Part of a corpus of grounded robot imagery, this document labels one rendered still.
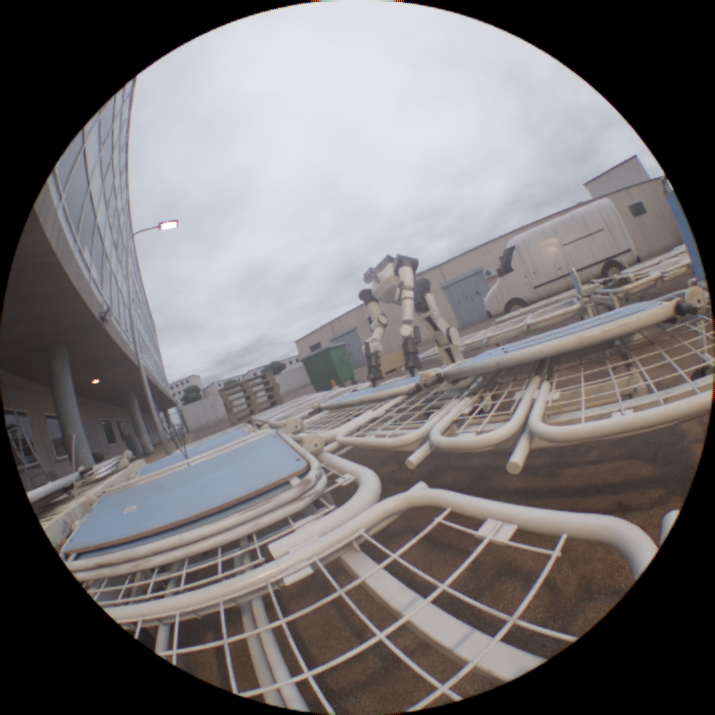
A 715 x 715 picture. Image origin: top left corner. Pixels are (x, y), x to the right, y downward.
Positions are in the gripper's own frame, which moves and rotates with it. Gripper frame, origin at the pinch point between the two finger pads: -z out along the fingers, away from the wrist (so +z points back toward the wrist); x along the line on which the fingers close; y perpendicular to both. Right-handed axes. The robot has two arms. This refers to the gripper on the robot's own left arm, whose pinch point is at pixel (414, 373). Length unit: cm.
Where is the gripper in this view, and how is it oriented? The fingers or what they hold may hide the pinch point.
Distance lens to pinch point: 137.4
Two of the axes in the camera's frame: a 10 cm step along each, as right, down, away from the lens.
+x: 7.4, 1.1, 6.6
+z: -1.0, -9.6, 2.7
